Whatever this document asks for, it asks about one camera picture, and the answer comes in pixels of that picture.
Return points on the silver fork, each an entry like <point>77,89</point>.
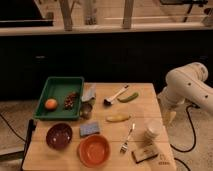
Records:
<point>124,146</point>

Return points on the black brown rectangular block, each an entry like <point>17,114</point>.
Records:
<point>144,154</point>

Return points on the purple bowl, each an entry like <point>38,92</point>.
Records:
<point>59,136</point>

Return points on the orange fruit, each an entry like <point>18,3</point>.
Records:
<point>51,104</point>

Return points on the green plastic tray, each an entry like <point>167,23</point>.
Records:
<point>59,88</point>

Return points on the grey crumpled cloth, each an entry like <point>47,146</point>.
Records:
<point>89,94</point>

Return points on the green cucumber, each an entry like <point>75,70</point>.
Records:
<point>129,98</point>

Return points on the white paper cup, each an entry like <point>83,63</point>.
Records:
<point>152,131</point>

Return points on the orange bowl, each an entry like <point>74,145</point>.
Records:
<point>94,150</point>

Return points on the yellow banana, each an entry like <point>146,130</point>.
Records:
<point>117,118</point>

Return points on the brown grape bunch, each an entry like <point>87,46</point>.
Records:
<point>69,100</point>

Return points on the blue sponge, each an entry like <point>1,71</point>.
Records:
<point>89,128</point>

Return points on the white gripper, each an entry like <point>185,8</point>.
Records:
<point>167,110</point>

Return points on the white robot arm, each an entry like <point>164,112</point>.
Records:
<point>185,83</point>

